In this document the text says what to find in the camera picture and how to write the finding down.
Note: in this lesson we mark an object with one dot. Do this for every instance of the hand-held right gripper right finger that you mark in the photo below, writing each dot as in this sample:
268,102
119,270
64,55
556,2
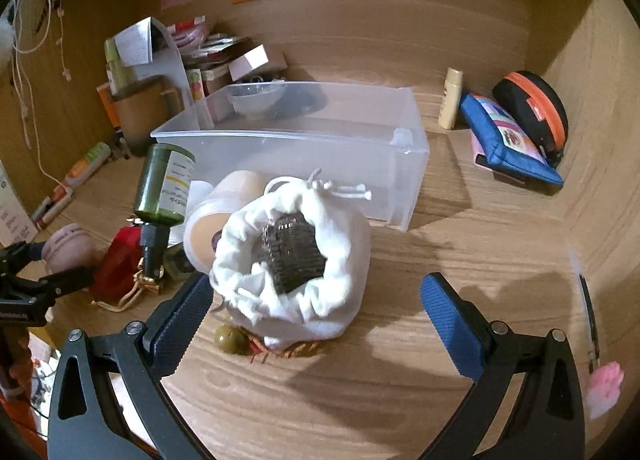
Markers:
450,322

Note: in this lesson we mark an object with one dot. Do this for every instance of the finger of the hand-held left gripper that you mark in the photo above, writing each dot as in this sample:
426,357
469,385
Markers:
17,257
60,282

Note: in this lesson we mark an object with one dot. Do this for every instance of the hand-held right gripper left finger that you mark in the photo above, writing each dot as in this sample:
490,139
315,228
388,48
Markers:
182,320

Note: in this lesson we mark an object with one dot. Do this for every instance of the pink translucent ball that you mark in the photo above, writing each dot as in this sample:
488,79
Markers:
70,245

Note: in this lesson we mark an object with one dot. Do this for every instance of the cream white tape roll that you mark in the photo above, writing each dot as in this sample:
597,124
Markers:
205,230

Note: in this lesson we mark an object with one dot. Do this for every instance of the clear plastic storage bin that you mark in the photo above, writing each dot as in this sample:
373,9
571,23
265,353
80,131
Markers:
350,150

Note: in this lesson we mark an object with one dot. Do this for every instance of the wooden desktop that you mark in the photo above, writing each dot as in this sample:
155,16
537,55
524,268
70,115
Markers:
400,390

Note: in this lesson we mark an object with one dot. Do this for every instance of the white printed carton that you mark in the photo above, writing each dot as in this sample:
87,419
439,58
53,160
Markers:
12,210

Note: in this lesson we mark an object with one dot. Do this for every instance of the olive bead woven charm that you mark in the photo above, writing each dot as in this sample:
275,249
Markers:
230,340

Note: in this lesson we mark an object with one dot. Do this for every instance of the white marker pen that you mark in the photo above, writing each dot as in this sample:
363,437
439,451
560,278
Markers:
52,207

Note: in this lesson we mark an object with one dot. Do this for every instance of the dark woven item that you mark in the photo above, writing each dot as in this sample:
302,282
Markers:
295,255

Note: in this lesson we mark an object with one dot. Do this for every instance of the green glass bottle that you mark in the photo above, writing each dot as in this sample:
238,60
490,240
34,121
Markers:
165,185

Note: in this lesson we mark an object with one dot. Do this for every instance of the black pen with pink paw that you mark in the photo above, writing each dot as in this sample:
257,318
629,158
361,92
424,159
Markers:
606,390

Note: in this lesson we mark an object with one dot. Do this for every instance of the brown mug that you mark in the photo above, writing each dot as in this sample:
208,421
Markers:
140,115

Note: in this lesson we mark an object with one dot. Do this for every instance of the blue zip pouch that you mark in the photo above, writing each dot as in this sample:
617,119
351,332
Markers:
505,140

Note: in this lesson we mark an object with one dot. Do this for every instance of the light green tube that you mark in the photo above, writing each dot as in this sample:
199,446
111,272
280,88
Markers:
116,65

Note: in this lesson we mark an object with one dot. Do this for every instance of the small cream bottle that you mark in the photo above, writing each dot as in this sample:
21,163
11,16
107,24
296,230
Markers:
450,100

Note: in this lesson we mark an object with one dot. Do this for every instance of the black orange round case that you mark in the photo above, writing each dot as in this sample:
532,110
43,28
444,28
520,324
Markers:
535,105

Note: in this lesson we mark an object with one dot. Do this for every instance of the fruit print box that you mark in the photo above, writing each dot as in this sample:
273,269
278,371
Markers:
195,85

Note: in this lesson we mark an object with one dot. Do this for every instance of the white handwritten paper sheet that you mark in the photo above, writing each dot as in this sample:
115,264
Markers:
132,45

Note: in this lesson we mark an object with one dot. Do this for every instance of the white paper sheets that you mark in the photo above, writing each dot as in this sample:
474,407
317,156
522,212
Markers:
170,65

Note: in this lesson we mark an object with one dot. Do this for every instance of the small white box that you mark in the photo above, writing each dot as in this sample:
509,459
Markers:
257,63

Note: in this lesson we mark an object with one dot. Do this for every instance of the stack of small packets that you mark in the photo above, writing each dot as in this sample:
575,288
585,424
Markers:
225,50

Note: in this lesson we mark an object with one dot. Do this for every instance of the pink packet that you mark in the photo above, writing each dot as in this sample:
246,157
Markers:
190,33

